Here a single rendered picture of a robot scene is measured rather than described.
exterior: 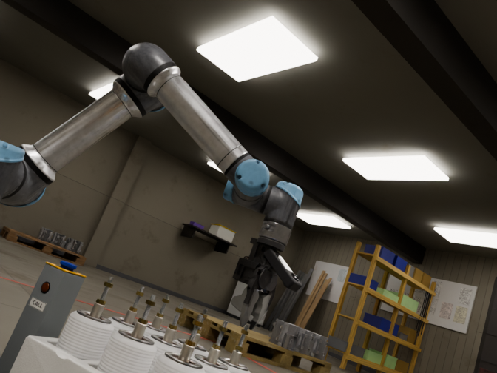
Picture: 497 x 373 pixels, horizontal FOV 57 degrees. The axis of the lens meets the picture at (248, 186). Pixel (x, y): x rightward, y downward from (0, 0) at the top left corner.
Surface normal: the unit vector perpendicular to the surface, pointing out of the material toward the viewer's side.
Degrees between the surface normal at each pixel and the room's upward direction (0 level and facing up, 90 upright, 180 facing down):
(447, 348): 90
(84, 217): 90
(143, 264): 90
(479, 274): 90
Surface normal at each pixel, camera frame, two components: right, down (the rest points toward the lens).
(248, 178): 0.07, -0.22
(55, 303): 0.86, 0.21
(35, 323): -0.36, -0.36
